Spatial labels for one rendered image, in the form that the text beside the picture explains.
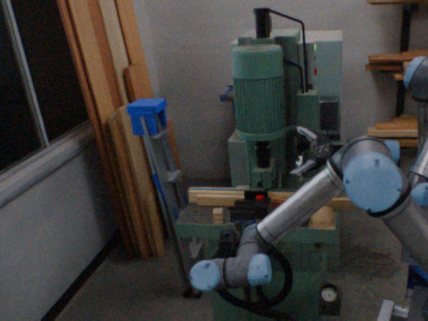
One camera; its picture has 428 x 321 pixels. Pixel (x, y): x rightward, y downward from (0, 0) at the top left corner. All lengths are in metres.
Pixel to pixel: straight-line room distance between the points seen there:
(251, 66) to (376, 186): 0.74
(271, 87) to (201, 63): 2.58
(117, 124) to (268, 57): 1.58
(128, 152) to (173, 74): 1.39
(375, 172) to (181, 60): 3.36
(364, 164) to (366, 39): 3.02
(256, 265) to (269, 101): 0.66
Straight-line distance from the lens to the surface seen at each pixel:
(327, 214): 1.69
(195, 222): 1.76
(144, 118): 2.45
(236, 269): 1.15
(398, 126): 3.69
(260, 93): 1.59
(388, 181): 0.98
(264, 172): 1.71
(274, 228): 1.21
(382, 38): 3.96
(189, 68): 4.18
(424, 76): 1.61
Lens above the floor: 1.73
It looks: 25 degrees down
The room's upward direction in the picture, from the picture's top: 3 degrees counter-clockwise
